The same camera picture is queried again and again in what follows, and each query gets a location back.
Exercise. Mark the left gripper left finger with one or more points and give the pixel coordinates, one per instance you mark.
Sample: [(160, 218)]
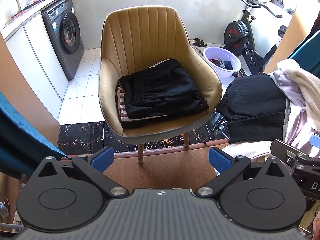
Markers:
[(91, 169)]

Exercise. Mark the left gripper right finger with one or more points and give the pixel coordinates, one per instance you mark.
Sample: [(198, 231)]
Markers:
[(229, 168)]

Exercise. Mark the black hooded sweatshirt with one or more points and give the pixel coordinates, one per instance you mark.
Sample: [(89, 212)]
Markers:
[(165, 90)]

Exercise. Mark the person's right hand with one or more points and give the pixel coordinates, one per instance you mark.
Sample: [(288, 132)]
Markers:
[(316, 227)]

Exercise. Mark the white waffle garment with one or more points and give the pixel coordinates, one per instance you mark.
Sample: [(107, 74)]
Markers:
[(297, 131)]

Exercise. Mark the red white striped cushion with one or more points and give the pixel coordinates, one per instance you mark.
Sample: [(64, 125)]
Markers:
[(122, 113)]

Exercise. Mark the dark navy garment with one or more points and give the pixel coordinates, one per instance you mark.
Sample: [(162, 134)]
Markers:
[(254, 108)]

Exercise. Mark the cream fleece garment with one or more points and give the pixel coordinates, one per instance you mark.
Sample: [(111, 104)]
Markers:
[(308, 85)]

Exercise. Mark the white laundry basin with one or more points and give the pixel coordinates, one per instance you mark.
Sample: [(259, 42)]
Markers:
[(222, 61)]

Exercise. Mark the exercise bike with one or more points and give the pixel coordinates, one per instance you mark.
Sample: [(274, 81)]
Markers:
[(239, 40)]

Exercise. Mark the black sandal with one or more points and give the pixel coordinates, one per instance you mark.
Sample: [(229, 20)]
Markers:
[(198, 42)]

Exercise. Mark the wooden chair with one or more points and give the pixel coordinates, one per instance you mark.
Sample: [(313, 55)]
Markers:
[(136, 38)]

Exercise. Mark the grey washing machine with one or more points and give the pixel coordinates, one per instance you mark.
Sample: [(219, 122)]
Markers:
[(63, 30)]

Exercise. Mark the white cabinet counter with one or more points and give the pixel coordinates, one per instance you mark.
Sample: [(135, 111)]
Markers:
[(29, 45)]

